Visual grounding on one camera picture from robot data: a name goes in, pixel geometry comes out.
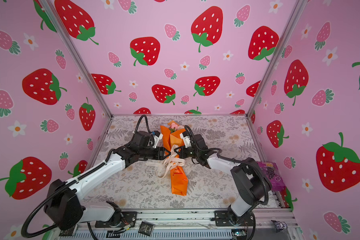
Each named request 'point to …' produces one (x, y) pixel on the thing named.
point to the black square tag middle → (146, 228)
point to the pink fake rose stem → (173, 127)
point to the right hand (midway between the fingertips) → (174, 150)
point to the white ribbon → (171, 160)
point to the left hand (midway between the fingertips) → (168, 152)
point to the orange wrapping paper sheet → (179, 181)
